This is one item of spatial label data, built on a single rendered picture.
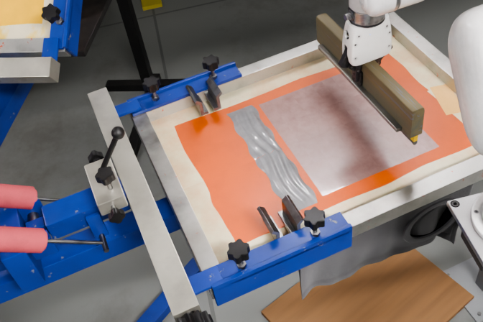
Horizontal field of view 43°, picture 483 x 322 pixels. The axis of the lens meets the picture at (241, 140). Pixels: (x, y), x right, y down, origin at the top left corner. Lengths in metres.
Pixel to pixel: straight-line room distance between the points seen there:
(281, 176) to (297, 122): 0.18
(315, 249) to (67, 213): 0.52
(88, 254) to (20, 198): 0.20
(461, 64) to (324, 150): 0.66
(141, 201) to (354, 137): 0.52
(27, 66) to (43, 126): 1.68
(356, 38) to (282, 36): 2.10
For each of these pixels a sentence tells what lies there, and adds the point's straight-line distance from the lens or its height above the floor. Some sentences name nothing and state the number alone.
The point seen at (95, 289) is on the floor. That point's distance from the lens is 2.48.
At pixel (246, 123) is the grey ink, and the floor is 0.96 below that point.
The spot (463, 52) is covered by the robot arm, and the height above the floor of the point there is 1.50.
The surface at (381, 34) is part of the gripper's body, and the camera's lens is 1.33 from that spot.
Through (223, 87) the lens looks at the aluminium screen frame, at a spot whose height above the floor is 0.98.
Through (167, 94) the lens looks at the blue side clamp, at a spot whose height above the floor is 1.00.
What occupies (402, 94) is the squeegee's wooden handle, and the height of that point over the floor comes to 1.14.
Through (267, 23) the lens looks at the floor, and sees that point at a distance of 3.50.
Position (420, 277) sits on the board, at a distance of 2.34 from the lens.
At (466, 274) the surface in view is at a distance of 2.39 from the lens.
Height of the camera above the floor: 2.00
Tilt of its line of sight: 45 degrees down
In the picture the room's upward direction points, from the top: 10 degrees counter-clockwise
